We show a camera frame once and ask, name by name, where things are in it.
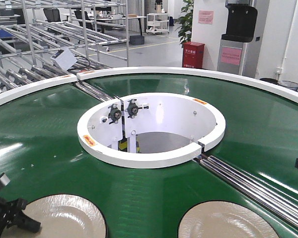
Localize beige plate black rim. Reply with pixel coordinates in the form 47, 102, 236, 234
2, 194, 107, 238
178, 201, 278, 238

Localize steel conveyor rollers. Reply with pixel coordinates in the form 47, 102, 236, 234
193, 154, 298, 230

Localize green bearing block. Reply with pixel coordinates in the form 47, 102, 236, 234
108, 104, 122, 124
127, 99, 149, 119

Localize green bearing block left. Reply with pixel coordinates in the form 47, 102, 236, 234
108, 104, 122, 124

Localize wire mesh waste bin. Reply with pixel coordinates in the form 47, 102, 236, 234
278, 80, 298, 91

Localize metal roller rack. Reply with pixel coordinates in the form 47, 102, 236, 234
0, 0, 129, 93

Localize white outer conveyor rim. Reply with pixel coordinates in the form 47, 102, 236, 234
0, 66, 298, 111

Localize white wire shelf cart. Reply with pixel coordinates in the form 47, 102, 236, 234
146, 13, 169, 35

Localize green bearing block right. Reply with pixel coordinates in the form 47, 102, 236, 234
127, 99, 149, 119

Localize red fire cabinet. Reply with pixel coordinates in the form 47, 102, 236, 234
182, 42, 205, 69

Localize white control box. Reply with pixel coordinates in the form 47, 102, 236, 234
50, 47, 77, 70

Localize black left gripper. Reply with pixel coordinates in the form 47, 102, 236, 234
0, 173, 41, 236

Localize white inner conveyor ring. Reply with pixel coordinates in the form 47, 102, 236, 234
76, 92, 226, 169

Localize grey water dispenser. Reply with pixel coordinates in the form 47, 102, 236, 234
217, 0, 258, 75

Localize potted green plant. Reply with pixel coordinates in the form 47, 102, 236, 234
176, 0, 194, 45

